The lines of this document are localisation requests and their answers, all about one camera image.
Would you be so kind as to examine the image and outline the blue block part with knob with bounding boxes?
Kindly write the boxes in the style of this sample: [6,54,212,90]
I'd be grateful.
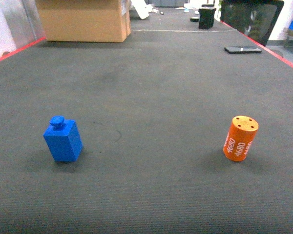
[43,116,83,162]

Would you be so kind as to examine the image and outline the orange cylinder cap 4680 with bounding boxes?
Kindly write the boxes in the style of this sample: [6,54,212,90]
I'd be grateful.
[223,116,259,162]

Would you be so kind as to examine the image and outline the white device on table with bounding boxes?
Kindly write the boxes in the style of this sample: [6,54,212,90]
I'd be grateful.
[130,0,153,20]

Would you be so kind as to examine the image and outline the black smartphone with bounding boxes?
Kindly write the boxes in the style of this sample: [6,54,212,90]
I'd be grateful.
[224,46,262,54]

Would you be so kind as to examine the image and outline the small black flat object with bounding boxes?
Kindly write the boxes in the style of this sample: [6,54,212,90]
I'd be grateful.
[190,17,200,22]

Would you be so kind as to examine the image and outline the large cardboard box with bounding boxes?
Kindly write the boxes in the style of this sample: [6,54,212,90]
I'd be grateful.
[35,0,131,42]

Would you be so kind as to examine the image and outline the black box stack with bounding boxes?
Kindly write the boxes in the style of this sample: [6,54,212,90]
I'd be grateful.
[198,7,216,29]

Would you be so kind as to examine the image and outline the black monitor screen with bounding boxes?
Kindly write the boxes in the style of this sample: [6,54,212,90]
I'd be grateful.
[220,0,284,46]

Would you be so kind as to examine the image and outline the metal panel at left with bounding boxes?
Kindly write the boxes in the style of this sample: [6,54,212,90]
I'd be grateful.
[0,0,45,49]

